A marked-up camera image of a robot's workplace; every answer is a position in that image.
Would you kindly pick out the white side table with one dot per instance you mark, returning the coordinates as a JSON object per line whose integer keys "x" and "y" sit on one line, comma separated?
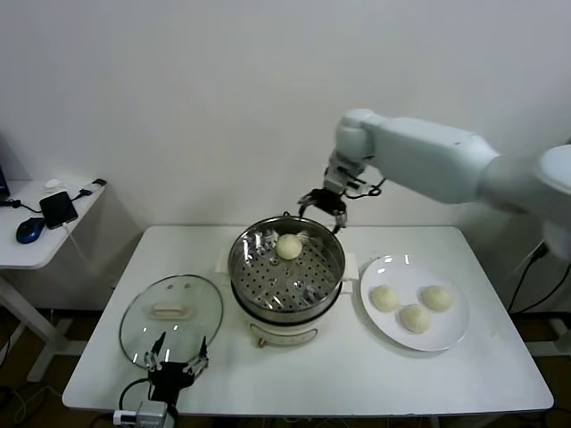
{"x": 27, "y": 256}

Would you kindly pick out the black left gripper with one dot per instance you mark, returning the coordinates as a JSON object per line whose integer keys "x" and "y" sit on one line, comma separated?
{"x": 167, "y": 376}

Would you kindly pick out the white electric cooker base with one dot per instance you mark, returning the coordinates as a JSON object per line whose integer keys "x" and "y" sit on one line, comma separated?
{"x": 281, "y": 332}

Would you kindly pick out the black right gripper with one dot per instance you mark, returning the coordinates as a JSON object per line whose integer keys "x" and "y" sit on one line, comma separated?
{"x": 328, "y": 200}

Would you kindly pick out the white plate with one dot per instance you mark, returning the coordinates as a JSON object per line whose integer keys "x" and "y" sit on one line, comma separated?
{"x": 383, "y": 267}

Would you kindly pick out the white steamed baozi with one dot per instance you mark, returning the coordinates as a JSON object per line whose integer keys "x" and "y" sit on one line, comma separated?
{"x": 385, "y": 298}
{"x": 415, "y": 317}
{"x": 287, "y": 246}
{"x": 437, "y": 298}

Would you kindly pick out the blue computer mouse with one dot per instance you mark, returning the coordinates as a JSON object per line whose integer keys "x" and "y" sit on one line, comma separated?
{"x": 29, "y": 232}

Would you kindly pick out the glass pot lid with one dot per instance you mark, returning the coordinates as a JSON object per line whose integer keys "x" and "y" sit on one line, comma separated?
{"x": 178, "y": 290}

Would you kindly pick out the dark monitor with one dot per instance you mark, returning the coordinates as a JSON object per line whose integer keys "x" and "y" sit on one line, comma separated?
{"x": 2, "y": 178}

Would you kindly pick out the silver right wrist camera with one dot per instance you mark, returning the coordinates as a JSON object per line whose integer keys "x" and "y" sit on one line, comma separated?
{"x": 341, "y": 176}

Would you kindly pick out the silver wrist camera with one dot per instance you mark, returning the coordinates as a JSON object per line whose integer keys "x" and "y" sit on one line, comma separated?
{"x": 341, "y": 176}
{"x": 151, "y": 411}

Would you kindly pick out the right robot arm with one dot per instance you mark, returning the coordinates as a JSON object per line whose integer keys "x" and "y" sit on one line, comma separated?
{"x": 424, "y": 151}

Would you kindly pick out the black phone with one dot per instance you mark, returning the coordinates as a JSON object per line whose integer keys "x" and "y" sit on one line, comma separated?
{"x": 58, "y": 210}

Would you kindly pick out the steel steamer basket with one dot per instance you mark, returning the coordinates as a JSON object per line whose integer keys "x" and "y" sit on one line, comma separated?
{"x": 267, "y": 285}

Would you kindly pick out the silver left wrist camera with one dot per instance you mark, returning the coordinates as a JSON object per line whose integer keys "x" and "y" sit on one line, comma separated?
{"x": 151, "y": 411}

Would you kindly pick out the small white object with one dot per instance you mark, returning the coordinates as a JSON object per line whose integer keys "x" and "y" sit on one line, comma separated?
{"x": 53, "y": 183}

